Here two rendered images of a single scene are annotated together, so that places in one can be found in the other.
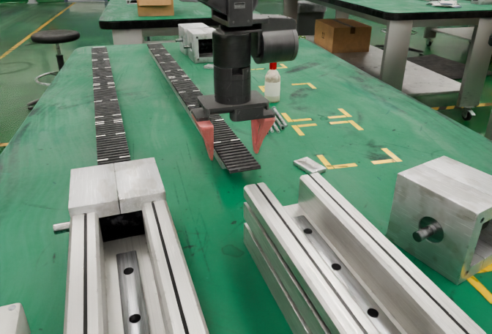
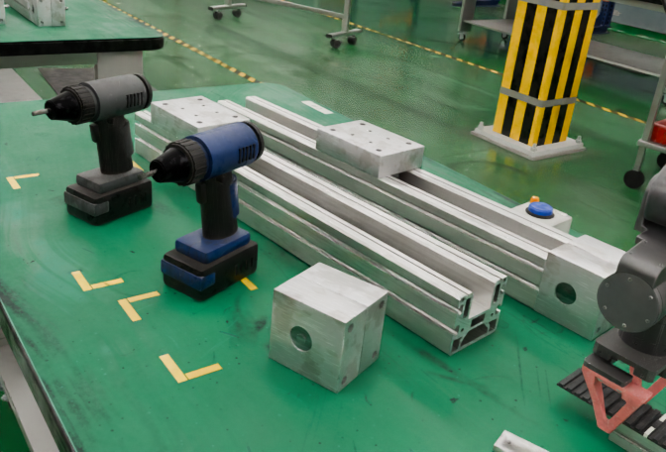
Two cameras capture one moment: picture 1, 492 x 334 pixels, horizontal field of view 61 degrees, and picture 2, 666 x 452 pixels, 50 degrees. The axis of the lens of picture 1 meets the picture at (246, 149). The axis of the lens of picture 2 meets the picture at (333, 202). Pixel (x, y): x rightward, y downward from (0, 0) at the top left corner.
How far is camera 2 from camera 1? 1.20 m
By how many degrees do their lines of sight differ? 125
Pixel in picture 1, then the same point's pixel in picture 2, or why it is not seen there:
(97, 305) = (498, 209)
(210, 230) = (535, 338)
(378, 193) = (403, 420)
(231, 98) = not seen: hidden behind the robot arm
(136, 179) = (582, 257)
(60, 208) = not seen: outside the picture
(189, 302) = (461, 214)
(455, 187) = (335, 282)
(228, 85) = not seen: hidden behind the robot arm
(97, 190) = (593, 246)
